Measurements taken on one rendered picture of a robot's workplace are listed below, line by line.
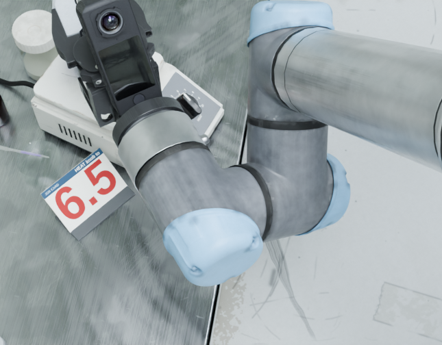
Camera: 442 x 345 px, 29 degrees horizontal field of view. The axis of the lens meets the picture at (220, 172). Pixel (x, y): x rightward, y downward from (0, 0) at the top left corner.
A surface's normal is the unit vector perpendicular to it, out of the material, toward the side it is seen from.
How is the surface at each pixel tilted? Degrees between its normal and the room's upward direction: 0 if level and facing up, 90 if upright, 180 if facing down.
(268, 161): 51
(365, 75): 56
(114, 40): 61
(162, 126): 7
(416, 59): 43
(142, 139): 27
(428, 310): 0
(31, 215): 0
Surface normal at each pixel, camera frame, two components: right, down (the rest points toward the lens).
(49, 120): -0.47, 0.77
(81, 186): 0.44, 0.02
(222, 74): -0.01, -0.50
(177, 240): -0.74, 0.10
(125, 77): 0.37, 0.45
